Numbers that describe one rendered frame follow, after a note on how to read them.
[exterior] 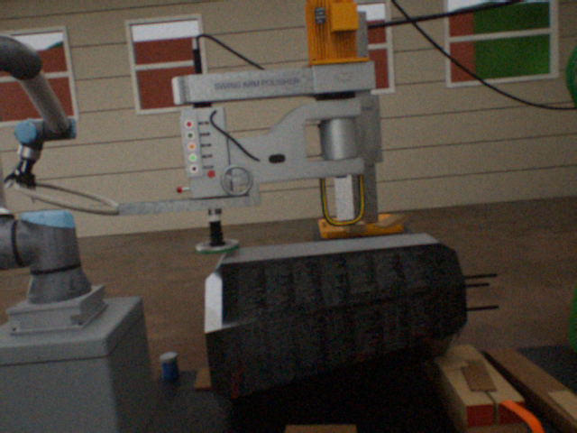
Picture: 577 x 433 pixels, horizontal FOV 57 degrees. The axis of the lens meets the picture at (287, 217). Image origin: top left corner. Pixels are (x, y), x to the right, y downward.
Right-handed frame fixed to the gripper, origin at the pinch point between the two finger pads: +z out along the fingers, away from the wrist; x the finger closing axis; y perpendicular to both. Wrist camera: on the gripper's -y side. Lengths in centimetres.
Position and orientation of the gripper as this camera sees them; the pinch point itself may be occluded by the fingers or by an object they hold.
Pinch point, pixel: (15, 199)
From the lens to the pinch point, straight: 268.3
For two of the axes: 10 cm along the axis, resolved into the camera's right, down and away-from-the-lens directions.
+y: 6.1, 2.6, -7.5
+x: 7.3, 1.7, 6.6
